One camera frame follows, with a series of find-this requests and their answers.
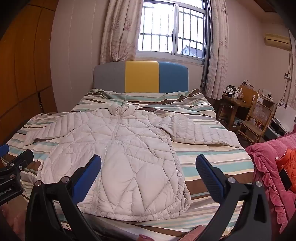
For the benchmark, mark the floral curtain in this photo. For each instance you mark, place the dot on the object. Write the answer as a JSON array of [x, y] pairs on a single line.
[[218, 46], [120, 30]]

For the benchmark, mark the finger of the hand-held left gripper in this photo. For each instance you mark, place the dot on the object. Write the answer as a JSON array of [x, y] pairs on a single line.
[[23, 157], [3, 150]]

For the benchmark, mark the patterned tin box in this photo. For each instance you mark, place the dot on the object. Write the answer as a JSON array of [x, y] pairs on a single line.
[[229, 94]]

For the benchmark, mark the wall socket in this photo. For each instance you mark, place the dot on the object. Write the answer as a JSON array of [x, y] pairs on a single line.
[[287, 76]]

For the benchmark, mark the wooden desk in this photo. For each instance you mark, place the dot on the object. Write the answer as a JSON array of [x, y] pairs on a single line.
[[231, 102]]

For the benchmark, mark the black phone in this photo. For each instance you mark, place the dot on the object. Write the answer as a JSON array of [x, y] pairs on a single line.
[[285, 179]]

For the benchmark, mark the beige air conditioner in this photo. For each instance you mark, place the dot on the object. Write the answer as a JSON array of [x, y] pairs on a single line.
[[276, 41]]

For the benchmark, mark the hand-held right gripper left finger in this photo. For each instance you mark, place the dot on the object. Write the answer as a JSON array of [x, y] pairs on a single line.
[[89, 176]]

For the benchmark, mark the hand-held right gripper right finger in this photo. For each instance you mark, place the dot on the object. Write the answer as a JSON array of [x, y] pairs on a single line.
[[209, 178]]

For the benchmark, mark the orange pillow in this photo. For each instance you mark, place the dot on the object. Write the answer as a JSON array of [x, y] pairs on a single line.
[[288, 160]]

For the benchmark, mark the pink fleece blanket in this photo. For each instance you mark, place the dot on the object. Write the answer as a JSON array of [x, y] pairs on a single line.
[[263, 162]]

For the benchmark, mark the rattan chair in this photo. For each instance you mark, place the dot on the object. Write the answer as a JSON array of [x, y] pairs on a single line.
[[261, 115]]

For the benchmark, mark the grey yellow blue headboard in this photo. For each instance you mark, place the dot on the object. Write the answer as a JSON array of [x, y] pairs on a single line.
[[141, 76]]

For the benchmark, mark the white quilted down jacket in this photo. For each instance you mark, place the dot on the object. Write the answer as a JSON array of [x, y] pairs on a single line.
[[129, 143]]

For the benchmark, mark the wooden wardrobe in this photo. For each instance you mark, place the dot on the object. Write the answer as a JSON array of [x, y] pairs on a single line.
[[25, 58]]

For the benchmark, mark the barred window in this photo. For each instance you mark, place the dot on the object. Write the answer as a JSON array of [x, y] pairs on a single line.
[[157, 23]]

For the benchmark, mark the bed with striped sheet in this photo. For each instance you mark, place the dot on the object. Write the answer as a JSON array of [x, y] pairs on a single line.
[[208, 160]]

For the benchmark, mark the handbag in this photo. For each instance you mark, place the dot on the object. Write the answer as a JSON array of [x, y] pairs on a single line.
[[247, 85]]

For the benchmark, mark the white flower-print board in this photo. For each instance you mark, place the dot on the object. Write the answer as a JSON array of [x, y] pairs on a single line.
[[285, 118]]

